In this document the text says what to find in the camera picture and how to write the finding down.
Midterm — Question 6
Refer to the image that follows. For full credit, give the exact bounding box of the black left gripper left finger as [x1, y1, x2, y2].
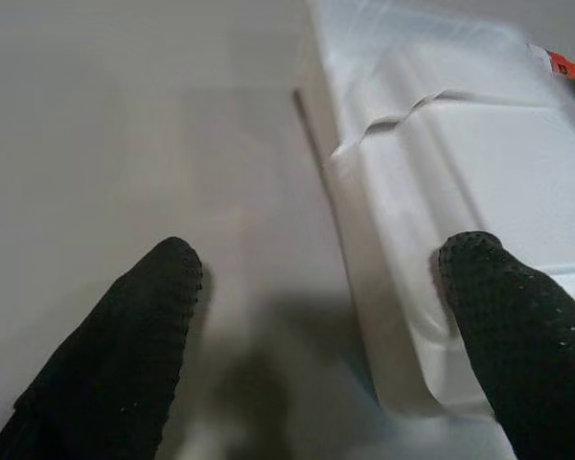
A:
[0, 236, 205, 460]

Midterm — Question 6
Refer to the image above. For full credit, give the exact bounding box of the white foam food container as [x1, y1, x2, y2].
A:
[291, 0, 575, 426]

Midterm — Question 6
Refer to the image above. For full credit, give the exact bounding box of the orange printed label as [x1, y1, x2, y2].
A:
[526, 41, 575, 100]

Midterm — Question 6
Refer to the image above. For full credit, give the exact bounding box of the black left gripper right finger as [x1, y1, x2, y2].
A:
[435, 230, 575, 460]

